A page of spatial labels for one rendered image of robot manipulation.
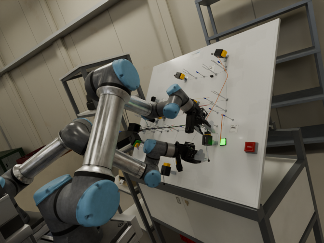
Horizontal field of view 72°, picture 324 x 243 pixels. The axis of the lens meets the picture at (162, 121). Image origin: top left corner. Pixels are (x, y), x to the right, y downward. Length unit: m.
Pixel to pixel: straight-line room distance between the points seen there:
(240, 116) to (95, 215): 0.95
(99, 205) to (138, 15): 3.99
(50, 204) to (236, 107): 1.03
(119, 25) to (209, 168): 3.73
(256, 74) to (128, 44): 3.47
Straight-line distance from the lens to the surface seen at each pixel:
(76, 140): 1.00
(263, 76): 1.34
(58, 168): 4.14
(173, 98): 1.12
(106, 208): 0.65
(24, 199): 3.92
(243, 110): 1.32
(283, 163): 1.65
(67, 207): 0.67
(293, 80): 3.74
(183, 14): 3.99
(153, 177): 1.01
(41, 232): 1.28
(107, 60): 2.05
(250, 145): 1.20
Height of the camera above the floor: 1.60
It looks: 12 degrees down
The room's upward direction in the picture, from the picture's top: 19 degrees counter-clockwise
